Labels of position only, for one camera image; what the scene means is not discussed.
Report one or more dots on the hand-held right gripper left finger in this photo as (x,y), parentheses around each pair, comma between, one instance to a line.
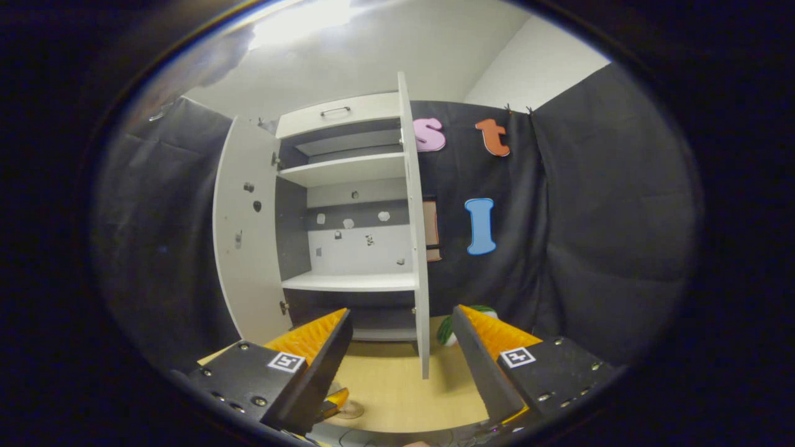
(323,372)

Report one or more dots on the clear glass bottle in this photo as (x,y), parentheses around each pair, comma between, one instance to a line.
(355,408)

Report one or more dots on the white cabinet drawer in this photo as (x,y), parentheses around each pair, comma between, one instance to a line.
(372,118)

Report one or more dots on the watermelon slice toy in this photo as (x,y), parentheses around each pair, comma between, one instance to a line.
(446,329)

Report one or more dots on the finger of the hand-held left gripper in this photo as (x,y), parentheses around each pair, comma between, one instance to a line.
(338,397)

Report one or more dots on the white cabinet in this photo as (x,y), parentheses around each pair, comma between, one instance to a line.
(372,248)

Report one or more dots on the white cabinet door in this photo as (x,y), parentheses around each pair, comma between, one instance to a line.
(248,248)
(417,248)

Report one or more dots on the white cabinet shelf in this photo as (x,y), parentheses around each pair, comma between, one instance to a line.
(348,169)
(354,282)

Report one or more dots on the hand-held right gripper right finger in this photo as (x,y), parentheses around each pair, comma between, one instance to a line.
(481,366)

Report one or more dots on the black backdrop cloth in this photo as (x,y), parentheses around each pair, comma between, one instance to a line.
(608,217)

